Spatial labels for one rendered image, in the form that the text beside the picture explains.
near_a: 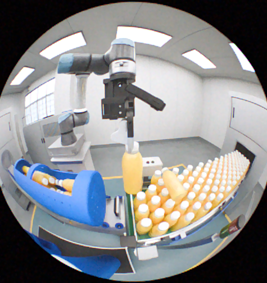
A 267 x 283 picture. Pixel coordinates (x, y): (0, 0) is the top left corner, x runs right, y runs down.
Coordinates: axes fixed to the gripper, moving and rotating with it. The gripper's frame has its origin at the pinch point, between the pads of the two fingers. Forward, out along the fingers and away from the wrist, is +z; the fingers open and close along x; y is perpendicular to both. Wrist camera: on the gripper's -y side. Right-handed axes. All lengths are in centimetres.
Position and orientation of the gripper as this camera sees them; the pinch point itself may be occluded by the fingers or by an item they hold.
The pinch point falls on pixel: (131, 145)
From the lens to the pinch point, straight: 27.9
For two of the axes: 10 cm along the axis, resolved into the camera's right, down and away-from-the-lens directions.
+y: -10.0, 0.3, -0.1
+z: 0.2, 9.3, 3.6
